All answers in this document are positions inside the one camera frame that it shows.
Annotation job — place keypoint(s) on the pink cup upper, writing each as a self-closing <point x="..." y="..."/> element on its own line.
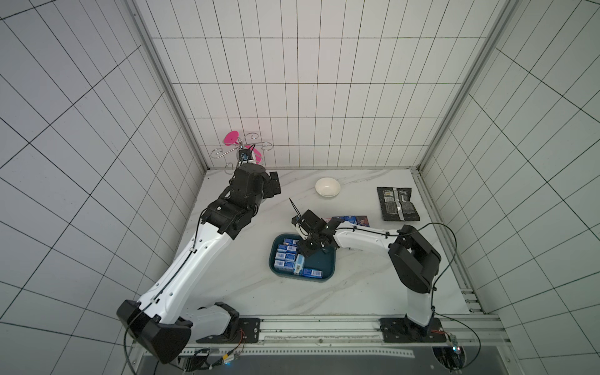
<point x="231" y="139"/>

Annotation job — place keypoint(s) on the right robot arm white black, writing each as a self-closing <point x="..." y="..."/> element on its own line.
<point x="415" y="260"/>

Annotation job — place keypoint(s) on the blue tissue pack front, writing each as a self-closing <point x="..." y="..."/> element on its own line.
<point x="312" y="273"/>

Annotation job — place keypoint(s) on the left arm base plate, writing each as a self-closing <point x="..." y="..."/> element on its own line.
<point x="244" y="330"/>

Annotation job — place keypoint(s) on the white bowl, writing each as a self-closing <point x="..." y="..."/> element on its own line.
<point x="328" y="187"/>

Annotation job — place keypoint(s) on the pink cup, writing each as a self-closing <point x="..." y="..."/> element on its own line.
<point x="257" y="155"/>
<point x="231" y="139"/>

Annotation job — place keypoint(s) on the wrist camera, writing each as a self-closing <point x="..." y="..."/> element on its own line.
<point x="244" y="155"/>
<point x="309" y="219"/>

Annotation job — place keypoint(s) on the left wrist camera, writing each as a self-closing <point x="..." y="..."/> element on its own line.
<point x="244" y="155"/>

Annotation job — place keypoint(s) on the chrome cup holder stand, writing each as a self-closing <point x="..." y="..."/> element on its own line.
<point x="245" y="140"/>

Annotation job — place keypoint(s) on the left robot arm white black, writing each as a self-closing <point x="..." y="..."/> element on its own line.
<point x="155" y="320"/>

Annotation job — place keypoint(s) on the black snack bag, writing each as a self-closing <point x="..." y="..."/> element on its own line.
<point x="396" y="205"/>

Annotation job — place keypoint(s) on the blue red pocket tissue pack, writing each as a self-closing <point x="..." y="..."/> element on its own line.
<point x="363" y="221"/>

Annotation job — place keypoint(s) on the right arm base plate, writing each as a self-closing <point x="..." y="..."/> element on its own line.
<point x="404" y="331"/>

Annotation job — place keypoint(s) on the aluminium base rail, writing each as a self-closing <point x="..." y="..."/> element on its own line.
<point x="350" y="336"/>

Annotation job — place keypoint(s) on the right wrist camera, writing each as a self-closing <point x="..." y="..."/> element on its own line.
<point x="309" y="219"/>

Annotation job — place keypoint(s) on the teal storage tray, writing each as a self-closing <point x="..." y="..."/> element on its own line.
<point x="323" y="261"/>

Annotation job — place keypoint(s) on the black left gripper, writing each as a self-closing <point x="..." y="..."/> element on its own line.
<point x="269" y="192"/>

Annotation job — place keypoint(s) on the pink cup lower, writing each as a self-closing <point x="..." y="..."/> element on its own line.
<point x="257" y="155"/>

